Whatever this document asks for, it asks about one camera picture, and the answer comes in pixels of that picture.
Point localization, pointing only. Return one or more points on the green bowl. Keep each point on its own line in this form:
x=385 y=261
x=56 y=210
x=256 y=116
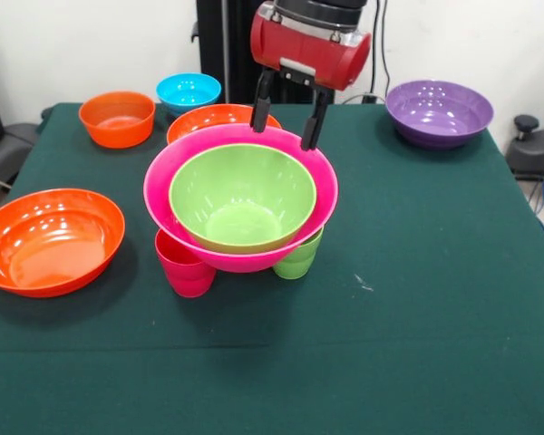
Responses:
x=242 y=199

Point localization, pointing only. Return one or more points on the small blue bowl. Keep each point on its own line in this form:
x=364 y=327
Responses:
x=188 y=93

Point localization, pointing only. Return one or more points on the crimson red cup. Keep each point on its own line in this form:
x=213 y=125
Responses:
x=181 y=276

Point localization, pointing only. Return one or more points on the small deep orange bowl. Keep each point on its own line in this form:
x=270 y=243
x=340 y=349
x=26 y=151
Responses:
x=115 y=122

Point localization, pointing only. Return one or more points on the grey pedestal leg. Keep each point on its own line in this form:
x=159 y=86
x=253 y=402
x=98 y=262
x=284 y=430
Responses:
x=535 y=154
x=0 y=163

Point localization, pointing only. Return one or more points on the dark green tablecloth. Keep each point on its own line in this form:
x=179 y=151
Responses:
x=272 y=362

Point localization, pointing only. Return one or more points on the green cup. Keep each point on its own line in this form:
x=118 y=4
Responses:
x=299 y=265

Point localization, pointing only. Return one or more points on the black round knob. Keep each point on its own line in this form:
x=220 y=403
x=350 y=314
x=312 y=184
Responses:
x=526 y=122

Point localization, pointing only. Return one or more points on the purple bowl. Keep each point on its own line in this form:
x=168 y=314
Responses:
x=440 y=113

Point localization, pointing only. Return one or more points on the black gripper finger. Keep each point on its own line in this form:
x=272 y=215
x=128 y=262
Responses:
x=315 y=120
x=262 y=102

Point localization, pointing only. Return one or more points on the large pink bowl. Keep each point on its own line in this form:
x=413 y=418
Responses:
x=163 y=181

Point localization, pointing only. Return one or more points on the wide orange bowl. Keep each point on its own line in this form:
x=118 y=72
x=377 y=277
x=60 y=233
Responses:
x=199 y=118
x=50 y=249

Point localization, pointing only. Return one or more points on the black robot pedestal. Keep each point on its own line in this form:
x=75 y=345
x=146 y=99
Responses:
x=226 y=45

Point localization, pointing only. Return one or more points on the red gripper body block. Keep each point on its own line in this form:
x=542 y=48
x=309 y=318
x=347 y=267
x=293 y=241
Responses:
x=308 y=52

